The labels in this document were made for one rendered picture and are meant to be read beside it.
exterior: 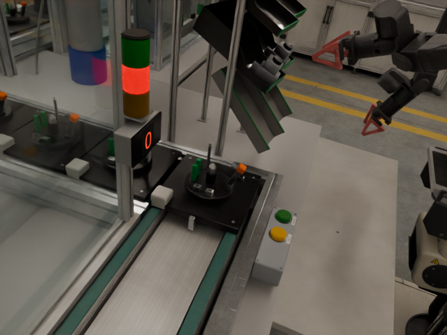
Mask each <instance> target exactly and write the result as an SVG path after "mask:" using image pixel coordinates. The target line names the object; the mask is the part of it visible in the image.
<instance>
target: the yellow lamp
mask: <svg viewBox="0 0 447 335"><path fill-rule="evenodd" d="M122 93H123V112H124V114H125V115H127V116H129V117H131V118H143V117H145V116H147V115H148V114H149V105H150V90H149V91H148V92H146V93H144V94H130V93H127V92H125V91H124V90H122Z"/></svg>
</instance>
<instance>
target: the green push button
mask: <svg viewBox="0 0 447 335"><path fill-rule="evenodd" d="M291 217H292V216H291V214H290V212H288V211H287V210H284V209H281V210H279V211H278V212H277V214H276V218H277V219H278V220H279V221H281V222H284V223H286V222H289V221H290V220H291Z"/></svg>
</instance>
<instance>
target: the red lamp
mask: <svg viewBox="0 0 447 335"><path fill-rule="evenodd" d="M122 89H123V90H124V91H125V92H127V93H130V94H144V93H146V92H148V91H149V89H150V65H149V66H147V67H146V68H129V67H127V66H124V65H123V64H122Z"/></svg>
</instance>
